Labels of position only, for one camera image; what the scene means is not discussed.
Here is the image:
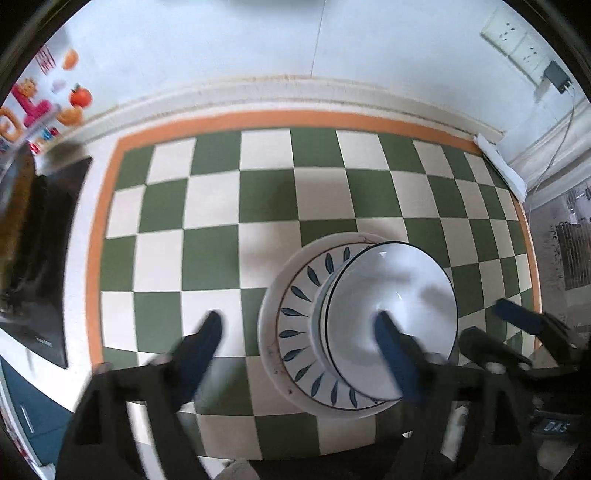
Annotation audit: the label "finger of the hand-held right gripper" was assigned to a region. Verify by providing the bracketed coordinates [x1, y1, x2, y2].
[459, 327, 534, 370]
[493, 298, 548, 335]

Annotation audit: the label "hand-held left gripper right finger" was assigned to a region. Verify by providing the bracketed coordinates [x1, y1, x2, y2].
[372, 310, 541, 480]

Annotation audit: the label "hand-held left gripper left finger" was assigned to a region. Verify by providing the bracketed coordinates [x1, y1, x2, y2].
[55, 310, 227, 480]

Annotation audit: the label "white plate with pink flowers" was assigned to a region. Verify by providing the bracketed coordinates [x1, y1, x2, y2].
[257, 233, 459, 418]

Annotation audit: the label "white bowl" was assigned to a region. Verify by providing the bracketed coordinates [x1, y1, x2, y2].
[311, 241, 459, 401]

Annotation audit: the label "white plate with blue leaves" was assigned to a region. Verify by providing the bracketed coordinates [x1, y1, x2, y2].
[276, 244, 403, 411]

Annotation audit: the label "grey patterned rug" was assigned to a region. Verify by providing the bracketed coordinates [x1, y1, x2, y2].
[531, 185, 591, 305]

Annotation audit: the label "green checkered table mat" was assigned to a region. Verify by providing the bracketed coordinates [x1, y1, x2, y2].
[85, 111, 542, 462]

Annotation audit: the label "white paper box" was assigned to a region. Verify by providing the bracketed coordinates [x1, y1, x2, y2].
[475, 133, 528, 203]

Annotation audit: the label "blue cabinet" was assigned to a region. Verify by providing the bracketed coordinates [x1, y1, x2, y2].
[0, 357, 77, 464]

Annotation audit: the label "black flat panel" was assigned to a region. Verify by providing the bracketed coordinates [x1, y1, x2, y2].
[0, 150, 93, 370]

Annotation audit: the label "black plug adapter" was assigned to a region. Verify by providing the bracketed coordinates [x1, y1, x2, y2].
[544, 60, 573, 94]

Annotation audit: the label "white cable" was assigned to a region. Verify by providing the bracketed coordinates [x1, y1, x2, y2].
[526, 85, 579, 197]

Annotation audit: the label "white wall socket panel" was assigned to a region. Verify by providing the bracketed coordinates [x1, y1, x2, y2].
[480, 4, 557, 77]

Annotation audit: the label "colourful wall stickers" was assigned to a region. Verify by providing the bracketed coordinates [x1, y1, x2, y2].
[0, 46, 93, 155]

